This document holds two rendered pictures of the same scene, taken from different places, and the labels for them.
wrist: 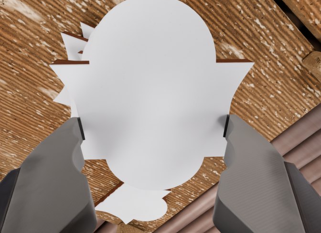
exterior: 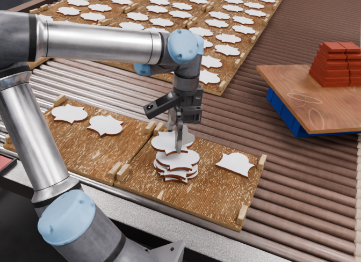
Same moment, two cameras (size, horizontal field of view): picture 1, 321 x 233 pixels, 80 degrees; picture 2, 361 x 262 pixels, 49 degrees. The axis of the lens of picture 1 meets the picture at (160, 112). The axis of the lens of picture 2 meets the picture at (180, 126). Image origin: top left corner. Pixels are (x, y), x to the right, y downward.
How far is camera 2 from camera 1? 118 cm
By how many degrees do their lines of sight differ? 50
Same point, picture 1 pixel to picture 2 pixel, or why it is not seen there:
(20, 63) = (179, 196)
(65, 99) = (183, 175)
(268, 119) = not seen: hidden behind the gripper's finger
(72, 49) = (167, 173)
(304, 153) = (191, 125)
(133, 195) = (230, 164)
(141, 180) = not seen: hidden behind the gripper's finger
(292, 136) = not seen: hidden behind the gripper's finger
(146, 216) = (244, 158)
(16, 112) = (201, 200)
